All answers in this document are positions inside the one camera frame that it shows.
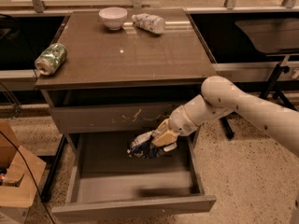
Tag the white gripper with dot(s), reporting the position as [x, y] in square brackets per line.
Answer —
[181, 120]

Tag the blue chip bag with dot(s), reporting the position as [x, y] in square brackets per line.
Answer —
[142, 147]

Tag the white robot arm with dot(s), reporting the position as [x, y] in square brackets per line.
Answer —
[220, 97]

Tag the closed grey top drawer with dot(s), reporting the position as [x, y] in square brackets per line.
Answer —
[111, 118]

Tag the grey drawer cabinet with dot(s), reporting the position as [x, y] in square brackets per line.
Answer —
[128, 66]

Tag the open grey middle drawer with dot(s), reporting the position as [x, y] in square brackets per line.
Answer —
[106, 183]

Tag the black table leg right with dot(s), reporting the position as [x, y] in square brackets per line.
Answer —
[227, 128]

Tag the black table leg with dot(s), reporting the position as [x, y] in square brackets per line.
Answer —
[53, 163]
[227, 128]

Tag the clear plastic water bottle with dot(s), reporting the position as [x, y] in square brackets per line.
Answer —
[151, 23]

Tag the black table leg left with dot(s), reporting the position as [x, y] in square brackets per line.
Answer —
[53, 163]

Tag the white ceramic bowl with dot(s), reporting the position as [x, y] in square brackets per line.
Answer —
[113, 17]

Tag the green soda can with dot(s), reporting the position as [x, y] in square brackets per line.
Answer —
[51, 59]

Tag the brown cardboard box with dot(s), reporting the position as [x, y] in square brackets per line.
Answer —
[21, 172]

